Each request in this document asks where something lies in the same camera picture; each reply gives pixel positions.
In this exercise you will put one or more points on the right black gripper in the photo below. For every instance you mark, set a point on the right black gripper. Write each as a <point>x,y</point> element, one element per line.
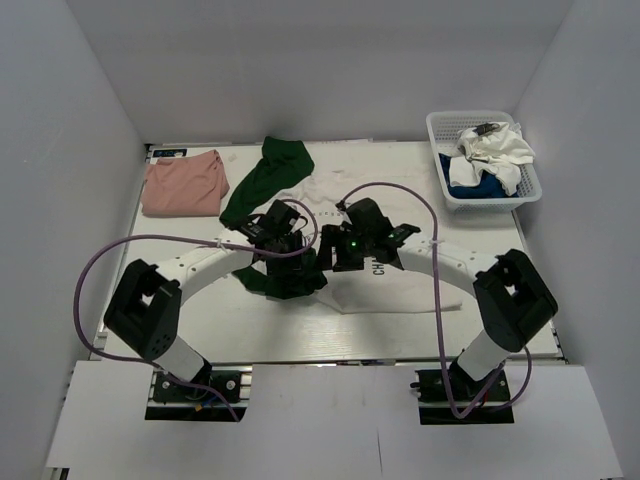
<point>334,236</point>

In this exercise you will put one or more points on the white and green t shirt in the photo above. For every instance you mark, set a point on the white and green t shirt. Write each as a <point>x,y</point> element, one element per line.
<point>286,170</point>

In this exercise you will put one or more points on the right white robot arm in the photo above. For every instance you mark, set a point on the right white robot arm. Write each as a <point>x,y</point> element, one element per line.
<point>513,300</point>

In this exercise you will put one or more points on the white plastic basket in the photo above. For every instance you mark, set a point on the white plastic basket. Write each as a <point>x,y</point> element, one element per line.
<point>443,128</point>

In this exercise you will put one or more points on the blue t shirt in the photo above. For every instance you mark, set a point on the blue t shirt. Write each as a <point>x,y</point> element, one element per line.
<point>489,186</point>

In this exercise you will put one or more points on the plain white t shirt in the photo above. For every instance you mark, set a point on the plain white t shirt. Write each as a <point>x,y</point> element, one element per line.
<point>495,148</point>

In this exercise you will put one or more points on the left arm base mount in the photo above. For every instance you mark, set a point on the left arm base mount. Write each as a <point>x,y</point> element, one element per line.
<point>225,401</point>

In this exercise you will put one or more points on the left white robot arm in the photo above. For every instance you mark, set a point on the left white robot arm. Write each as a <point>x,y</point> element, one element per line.
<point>144,310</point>

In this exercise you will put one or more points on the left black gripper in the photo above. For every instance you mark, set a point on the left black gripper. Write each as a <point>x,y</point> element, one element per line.
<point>293,263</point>

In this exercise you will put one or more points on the folded pink t shirt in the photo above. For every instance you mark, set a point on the folded pink t shirt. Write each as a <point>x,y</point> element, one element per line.
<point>185,187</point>

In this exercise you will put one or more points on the black label sticker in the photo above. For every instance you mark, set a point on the black label sticker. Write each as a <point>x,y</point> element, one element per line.
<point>170,153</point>

